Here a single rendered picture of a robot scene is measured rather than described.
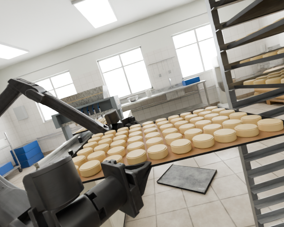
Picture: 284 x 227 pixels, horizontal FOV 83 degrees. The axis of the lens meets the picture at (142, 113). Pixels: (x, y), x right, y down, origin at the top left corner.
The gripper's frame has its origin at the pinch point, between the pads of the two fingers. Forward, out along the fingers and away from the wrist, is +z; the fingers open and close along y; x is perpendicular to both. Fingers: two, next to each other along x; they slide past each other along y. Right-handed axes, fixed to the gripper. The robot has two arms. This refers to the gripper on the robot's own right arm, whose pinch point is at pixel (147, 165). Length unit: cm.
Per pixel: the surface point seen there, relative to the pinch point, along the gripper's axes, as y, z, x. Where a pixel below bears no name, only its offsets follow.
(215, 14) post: 40, 59, -3
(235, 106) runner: -2, 60, -4
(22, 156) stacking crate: -77, 32, 537
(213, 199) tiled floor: -97, 102, 38
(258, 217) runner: -64, 62, -5
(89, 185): -38, 16, 83
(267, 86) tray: 7, 47, -18
